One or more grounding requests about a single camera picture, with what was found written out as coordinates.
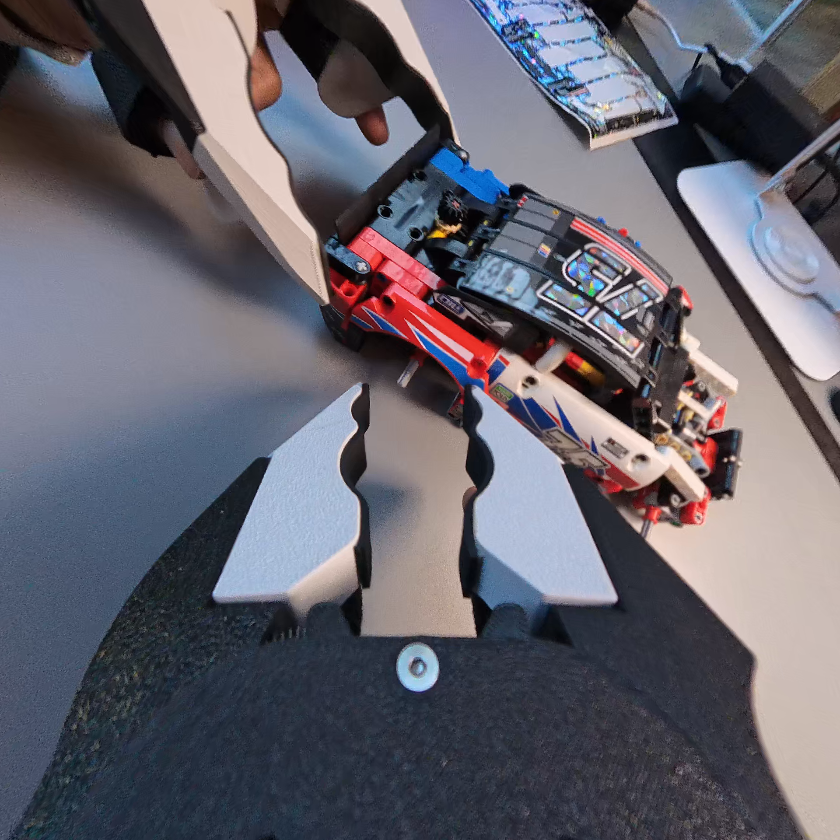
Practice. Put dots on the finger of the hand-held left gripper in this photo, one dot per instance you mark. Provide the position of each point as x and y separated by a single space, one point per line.
374 16
229 144

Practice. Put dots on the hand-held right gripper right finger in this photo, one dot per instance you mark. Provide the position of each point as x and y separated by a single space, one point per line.
531 525

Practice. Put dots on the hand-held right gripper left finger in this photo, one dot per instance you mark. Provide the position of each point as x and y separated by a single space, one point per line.
295 525

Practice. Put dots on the holographic sticker sheet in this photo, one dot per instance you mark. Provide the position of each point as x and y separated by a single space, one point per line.
577 65

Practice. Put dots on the red blue black lego car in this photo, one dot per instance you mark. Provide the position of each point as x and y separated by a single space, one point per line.
590 282

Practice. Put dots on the person's left hand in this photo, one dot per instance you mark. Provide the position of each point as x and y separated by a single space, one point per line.
374 128

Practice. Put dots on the white metal book stand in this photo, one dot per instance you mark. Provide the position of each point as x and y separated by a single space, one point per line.
728 216

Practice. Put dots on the black power adapter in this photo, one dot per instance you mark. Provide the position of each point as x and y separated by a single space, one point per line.
754 111

